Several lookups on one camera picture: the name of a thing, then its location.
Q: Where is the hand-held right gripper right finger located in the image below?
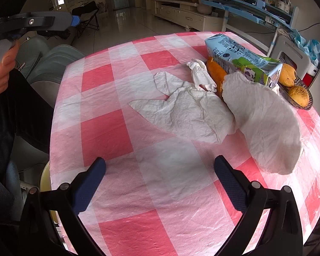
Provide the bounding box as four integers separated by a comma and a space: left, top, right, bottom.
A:
214, 155, 304, 256

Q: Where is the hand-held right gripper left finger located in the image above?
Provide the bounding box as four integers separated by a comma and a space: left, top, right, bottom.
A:
21, 157, 107, 256

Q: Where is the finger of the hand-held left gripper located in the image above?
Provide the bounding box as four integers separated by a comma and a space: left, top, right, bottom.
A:
1, 12, 80, 32

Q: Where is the yellow plastic basin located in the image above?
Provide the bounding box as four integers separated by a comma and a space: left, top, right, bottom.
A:
40, 160, 60, 226

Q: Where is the blue green drink carton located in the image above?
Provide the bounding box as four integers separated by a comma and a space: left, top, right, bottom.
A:
205, 33, 283, 87

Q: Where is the grey-green leather chair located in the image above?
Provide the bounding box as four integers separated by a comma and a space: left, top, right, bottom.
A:
15, 36, 87, 110

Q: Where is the pink white checkered tablecloth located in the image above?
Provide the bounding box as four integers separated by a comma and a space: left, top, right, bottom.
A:
49, 31, 320, 256

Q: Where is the person's dark clothing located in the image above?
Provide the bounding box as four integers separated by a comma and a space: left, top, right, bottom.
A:
0, 68, 54, 256

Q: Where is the woven fruit basket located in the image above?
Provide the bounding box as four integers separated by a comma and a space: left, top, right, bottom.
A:
279, 72, 314, 110

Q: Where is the red container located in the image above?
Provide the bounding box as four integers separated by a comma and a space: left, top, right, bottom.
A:
302, 72, 318, 89

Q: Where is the cream TV cabinet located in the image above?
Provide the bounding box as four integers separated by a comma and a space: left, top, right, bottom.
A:
151, 0, 227, 32

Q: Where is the white plastic stool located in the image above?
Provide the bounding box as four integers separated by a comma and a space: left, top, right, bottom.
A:
269, 34, 319, 86

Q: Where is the blue patterned cloth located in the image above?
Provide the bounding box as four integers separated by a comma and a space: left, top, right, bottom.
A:
289, 28, 320, 66

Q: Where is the beige kettlebell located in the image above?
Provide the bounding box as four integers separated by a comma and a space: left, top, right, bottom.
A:
197, 0, 212, 15

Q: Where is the blue study desk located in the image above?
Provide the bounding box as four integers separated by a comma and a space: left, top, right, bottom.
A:
199, 0, 300, 32

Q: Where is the white pen holder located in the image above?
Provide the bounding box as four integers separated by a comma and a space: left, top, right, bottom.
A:
275, 0, 292, 14

